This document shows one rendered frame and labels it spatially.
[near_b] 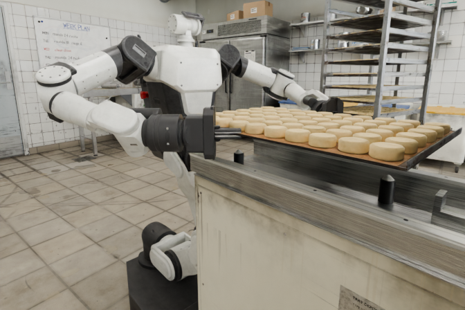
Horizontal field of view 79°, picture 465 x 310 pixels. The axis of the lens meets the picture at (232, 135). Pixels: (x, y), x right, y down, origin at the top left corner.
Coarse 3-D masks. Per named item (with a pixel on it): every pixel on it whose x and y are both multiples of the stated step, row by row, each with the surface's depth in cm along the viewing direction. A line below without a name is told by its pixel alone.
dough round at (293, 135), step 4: (288, 132) 56; (292, 132) 56; (296, 132) 55; (300, 132) 55; (304, 132) 55; (308, 132) 56; (288, 136) 56; (292, 136) 55; (296, 136) 55; (300, 136) 55; (304, 136) 55; (308, 136) 56; (288, 140) 57; (292, 140) 56; (296, 140) 55; (300, 140) 55; (304, 140) 55; (308, 140) 56
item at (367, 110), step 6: (348, 108) 223; (354, 108) 226; (360, 108) 224; (366, 108) 226; (372, 108) 223; (384, 108) 226; (390, 108) 223; (396, 108) 225; (360, 114) 193; (366, 114) 196; (372, 114) 187
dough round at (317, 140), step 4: (312, 136) 52; (316, 136) 52; (320, 136) 52; (324, 136) 52; (328, 136) 52; (332, 136) 52; (312, 140) 52; (316, 140) 51; (320, 140) 51; (324, 140) 51; (328, 140) 51; (332, 140) 51; (312, 144) 52; (316, 144) 51; (320, 144) 51; (324, 144) 51; (328, 144) 51; (332, 144) 51
